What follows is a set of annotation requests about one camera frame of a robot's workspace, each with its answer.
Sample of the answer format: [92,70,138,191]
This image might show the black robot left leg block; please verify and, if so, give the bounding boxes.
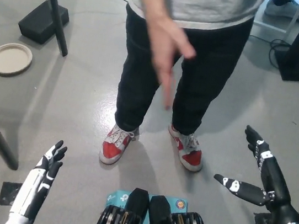
[92,182,152,224]

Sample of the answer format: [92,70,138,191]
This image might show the person's bare right hand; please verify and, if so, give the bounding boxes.
[134,12,202,114]

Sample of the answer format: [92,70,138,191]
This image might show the black trousers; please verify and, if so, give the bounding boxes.
[109,1,255,147]

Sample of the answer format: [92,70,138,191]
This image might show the red white sneaker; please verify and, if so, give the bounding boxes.
[97,121,141,169]
[162,121,209,173]

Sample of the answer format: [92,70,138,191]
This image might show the coiled black floor cable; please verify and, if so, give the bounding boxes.
[246,34,291,72]

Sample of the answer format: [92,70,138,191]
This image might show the white metal frame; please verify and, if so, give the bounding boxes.
[252,0,299,36]

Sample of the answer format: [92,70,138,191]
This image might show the red white left sneaker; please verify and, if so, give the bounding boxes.
[162,121,209,173]

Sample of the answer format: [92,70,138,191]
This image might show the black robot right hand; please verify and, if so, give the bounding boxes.
[207,121,299,224]

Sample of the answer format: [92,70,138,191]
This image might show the black foam block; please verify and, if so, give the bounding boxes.
[16,0,72,48]

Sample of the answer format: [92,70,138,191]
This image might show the grey shoe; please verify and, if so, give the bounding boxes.
[264,0,299,24]

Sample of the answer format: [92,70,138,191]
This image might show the red white right sneaker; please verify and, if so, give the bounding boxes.
[97,121,141,169]

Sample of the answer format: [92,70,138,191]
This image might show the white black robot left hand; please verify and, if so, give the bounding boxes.
[6,134,70,224]

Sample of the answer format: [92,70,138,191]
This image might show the beige paper plate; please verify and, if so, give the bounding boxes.
[0,40,35,81]

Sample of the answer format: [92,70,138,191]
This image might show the teal router box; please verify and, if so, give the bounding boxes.
[102,186,191,224]

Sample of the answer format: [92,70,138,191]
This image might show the thin black slanted pole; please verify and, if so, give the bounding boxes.
[25,0,76,57]

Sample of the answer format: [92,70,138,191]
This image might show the grey t-shirt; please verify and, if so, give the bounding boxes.
[125,0,268,40]

